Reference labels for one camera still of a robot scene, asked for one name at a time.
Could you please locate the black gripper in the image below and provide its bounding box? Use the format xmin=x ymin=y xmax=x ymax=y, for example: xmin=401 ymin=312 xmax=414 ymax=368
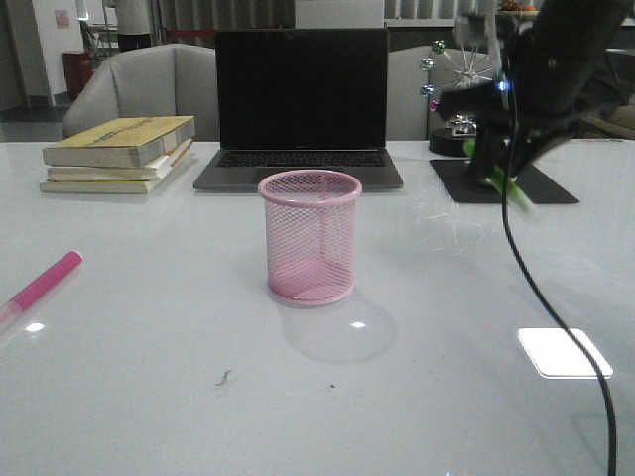
xmin=468 ymin=1 xmax=631 ymax=181

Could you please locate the green highlighter pen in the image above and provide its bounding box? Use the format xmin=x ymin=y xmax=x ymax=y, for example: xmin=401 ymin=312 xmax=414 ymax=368
xmin=462 ymin=138 xmax=535 ymax=214

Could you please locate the pink mesh pen holder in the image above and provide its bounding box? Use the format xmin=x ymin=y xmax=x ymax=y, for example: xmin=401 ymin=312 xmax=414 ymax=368
xmin=258 ymin=170 xmax=362 ymax=305

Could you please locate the black mouse pad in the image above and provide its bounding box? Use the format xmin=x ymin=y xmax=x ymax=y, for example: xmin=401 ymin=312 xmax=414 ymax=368
xmin=431 ymin=159 xmax=579 ymax=204

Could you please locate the ferris wheel desk ornament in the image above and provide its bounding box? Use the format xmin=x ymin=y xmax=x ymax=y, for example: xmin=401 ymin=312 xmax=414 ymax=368
xmin=419 ymin=13 xmax=495 ymax=157

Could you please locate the right grey armchair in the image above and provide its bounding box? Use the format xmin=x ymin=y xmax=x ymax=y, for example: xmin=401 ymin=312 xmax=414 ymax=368
xmin=386 ymin=46 xmax=493 ymax=141

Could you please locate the grey armchair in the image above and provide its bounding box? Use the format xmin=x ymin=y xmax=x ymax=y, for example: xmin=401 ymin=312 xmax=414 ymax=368
xmin=62 ymin=44 xmax=220 ymax=142
xmin=386 ymin=46 xmax=493 ymax=141

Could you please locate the fruit bowl on counter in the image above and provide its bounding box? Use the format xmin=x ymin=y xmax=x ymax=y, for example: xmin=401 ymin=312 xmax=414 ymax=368
xmin=498 ymin=0 xmax=538 ymax=12

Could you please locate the grey open laptop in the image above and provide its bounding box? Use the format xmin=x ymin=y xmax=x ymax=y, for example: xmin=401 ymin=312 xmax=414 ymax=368
xmin=193 ymin=28 xmax=403 ymax=192

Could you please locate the left grey armchair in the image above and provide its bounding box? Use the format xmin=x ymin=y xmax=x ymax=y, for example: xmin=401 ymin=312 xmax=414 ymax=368
xmin=62 ymin=44 xmax=220 ymax=142

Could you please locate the middle cream book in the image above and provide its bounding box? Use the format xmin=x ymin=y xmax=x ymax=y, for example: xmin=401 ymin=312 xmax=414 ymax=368
xmin=48 ymin=139 xmax=192 ymax=181

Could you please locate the cream book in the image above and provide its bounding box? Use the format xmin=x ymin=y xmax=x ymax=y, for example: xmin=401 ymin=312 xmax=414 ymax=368
xmin=48 ymin=139 xmax=192 ymax=181
xmin=40 ymin=177 xmax=163 ymax=194

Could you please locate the top yellow book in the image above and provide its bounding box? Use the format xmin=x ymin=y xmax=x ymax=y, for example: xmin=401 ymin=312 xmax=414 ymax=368
xmin=43 ymin=116 xmax=195 ymax=168

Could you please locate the red waste bin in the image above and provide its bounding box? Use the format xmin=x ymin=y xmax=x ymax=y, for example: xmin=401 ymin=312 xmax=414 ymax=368
xmin=62 ymin=51 xmax=92 ymax=99

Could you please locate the bottom cream book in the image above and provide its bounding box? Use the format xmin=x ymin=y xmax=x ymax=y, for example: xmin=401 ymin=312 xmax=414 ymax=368
xmin=40 ymin=177 xmax=163 ymax=194

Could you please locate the pink highlighter pen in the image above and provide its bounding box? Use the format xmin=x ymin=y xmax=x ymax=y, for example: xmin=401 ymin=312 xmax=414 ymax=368
xmin=1 ymin=250 xmax=83 ymax=332

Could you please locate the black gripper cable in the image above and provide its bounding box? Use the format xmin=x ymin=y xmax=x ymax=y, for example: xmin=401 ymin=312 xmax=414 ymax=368
xmin=499 ymin=29 xmax=618 ymax=476

